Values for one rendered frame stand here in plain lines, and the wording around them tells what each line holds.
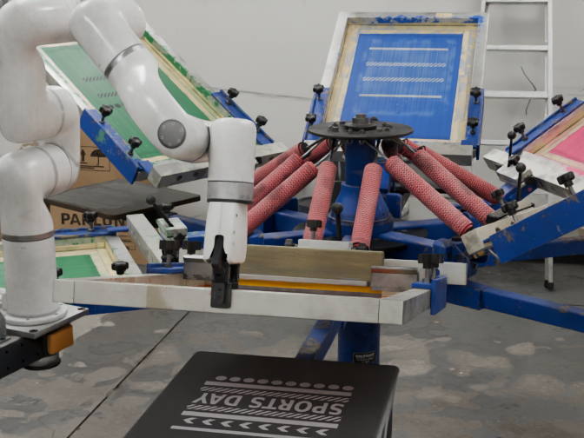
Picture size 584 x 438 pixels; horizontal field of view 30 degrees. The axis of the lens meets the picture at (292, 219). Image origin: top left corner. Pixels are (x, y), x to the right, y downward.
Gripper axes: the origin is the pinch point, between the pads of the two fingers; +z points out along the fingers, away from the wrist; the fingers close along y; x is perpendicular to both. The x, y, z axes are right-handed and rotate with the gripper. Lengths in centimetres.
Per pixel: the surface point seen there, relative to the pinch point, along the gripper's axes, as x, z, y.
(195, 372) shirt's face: -18, 19, -47
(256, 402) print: -2.2, 22.3, -35.0
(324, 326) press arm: 1, 11, -89
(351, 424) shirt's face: 17.4, 23.9, -29.1
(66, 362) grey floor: -152, 51, -289
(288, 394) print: 2.9, 21.0, -39.7
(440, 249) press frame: 25, -9, -118
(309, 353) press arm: 1, 16, -71
